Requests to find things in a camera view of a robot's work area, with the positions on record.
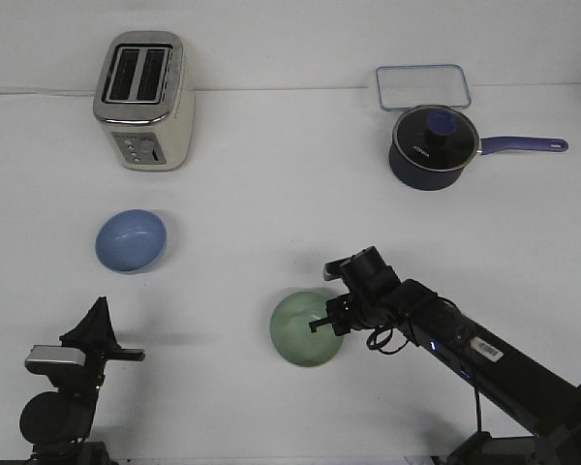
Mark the glass pot lid blue knob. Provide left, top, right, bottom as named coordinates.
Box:
left=392, top=105, right=480, bottom=172

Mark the green bowl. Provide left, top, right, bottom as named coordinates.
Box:
left=269, top=291, right=344, bottom=367

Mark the silver two-slot toaster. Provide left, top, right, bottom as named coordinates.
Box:
left=93, top=31, right=196, bottom=171

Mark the blue bowl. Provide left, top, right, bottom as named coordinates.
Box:
left=95, top=209, right=168, bottom=274

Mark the dark blue saucepan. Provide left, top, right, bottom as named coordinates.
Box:
left=388, top=137, right=568, bottom=191

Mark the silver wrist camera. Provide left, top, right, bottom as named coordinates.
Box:
left=322, top=257, right=354, bottom=282
left=24, top=345, right=86, bottom=374

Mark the white toaster power cord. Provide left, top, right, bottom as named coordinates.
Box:
left=0, top=86, right=98, bottom=98

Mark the clear container lid blue rim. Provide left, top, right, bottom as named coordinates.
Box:
left=375, top=64, right=472, bottom=111

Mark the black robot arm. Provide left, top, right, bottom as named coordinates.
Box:
left=309, top=247, right=581, bottom=464
left=19, top=296, right=145, bottom=464

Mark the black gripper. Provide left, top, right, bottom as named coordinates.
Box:
left=59, top=296, right=145, bottom=388
left=309, top=246, right=402, bottom=336

